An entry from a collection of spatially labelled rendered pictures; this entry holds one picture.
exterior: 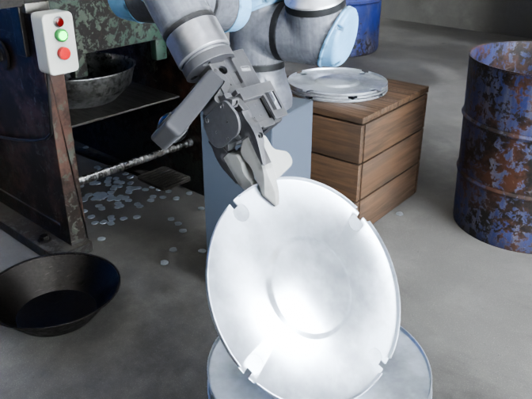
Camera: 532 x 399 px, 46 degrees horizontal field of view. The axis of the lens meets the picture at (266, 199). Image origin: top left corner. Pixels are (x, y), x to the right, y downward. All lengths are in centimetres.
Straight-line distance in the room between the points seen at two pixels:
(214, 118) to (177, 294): 78
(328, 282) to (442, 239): 103
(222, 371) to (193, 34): 43
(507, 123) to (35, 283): 122
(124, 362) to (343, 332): 65
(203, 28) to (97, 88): 102
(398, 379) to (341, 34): 65
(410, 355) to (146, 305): 78
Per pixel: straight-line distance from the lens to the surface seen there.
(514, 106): 165
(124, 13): 103
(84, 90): 181
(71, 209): 168
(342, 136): 166
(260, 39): 127
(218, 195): 140
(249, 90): 80
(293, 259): 78
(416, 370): 86
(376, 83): 186
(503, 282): 166
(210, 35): 82
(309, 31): 121
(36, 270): 161
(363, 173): 169
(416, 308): 151
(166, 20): 84
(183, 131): 74
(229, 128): 79
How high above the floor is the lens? 86
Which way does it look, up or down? 26 degrees down
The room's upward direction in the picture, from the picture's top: straight up
